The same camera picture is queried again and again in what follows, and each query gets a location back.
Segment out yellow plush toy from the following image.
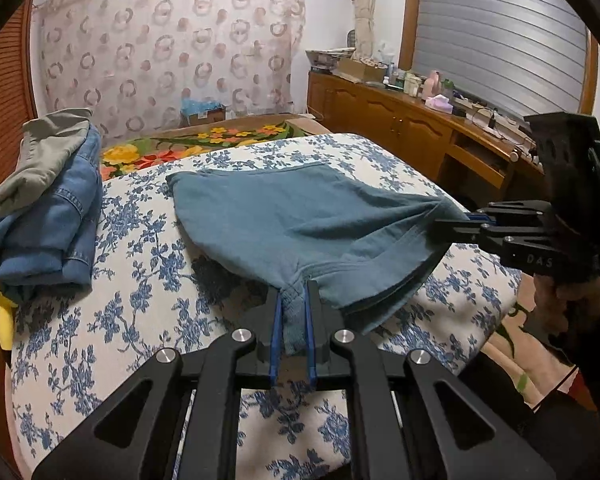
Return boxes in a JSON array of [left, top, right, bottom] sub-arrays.
[[0, 291, 17, 351]]

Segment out person's right hand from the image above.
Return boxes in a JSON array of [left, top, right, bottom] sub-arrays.
[[533, 274, 600, 362]]

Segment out brown louvered wardrobe door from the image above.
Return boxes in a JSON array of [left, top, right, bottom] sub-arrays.
[[0, 0, 36, 183]]

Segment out cardboard box on cabinet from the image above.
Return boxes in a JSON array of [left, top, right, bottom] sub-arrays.
[[337, 58, 387, 82]]

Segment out wooden sideboard cabinet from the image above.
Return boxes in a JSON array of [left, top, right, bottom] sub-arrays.
[[306, 70, 548, 210]]

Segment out blue denim jeans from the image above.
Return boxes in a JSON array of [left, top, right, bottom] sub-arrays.
[[0, 127, 102, 287]]

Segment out cardboard box with blue bag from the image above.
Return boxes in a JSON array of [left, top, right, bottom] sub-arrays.
[[181, 98, 226, 127]]

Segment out pink bottle on cabinet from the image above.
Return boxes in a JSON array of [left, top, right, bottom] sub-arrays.
[[422, 70, 441, 101]]

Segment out grey-green folded garment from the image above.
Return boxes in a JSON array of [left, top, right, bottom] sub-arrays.
[[0, 107, 92, 219]]

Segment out pink circle pattern curtain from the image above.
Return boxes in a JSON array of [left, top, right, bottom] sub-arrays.
[[35, 0, 306, 145]]

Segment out teal pants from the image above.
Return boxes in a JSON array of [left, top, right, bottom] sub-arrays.
[[166, 164, 466, 354]]

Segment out grey roller window blind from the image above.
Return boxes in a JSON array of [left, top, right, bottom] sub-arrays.
[[413, 0, 586, 117]]

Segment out pink tissue pack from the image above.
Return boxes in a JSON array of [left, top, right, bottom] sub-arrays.
[[425, 94, 453, 115]]

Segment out colourful flower blanket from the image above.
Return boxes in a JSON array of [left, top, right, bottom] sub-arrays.
[[99, 114, 329, 181]]

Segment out blue floral bed sheet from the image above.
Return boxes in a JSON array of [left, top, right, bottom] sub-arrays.
[[7, 133, 521, 477]]

